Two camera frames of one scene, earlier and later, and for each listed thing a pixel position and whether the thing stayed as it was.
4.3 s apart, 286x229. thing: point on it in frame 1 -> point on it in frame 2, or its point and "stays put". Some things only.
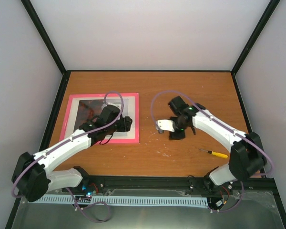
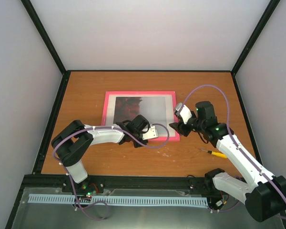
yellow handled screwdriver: [217, 154] stays put
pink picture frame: [82, 107] -> [158, 107]
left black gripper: [125, 125] -> [137, 144]
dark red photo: [87, 110] -> [153, 109]
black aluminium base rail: [258, 186] stays put
